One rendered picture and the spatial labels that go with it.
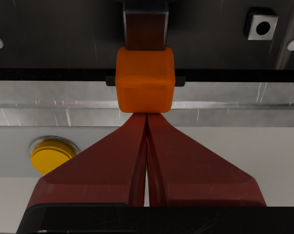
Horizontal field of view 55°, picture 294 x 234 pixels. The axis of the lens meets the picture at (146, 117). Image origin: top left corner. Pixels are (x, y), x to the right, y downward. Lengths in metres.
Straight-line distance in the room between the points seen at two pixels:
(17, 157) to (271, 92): 0.24
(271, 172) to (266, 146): 0.06
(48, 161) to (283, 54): 0.21
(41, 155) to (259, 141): 0.29
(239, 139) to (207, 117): 0.17
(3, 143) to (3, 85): 0.06
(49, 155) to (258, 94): 0.19
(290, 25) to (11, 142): 0.24
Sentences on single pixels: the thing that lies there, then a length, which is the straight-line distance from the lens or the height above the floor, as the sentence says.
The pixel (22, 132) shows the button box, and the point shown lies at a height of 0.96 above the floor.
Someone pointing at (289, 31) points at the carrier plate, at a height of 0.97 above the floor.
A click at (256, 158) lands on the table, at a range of 0.45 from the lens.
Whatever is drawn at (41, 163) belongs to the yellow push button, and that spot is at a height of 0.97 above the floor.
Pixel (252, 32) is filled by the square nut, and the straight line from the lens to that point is 0.20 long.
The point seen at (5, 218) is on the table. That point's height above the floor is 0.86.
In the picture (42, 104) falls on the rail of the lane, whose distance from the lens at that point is 0.26.
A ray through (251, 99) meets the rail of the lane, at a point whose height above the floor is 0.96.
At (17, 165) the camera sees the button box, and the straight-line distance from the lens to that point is 0.31.
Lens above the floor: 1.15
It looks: 53 degrees down
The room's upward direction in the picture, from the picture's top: 180 degrees clockwise
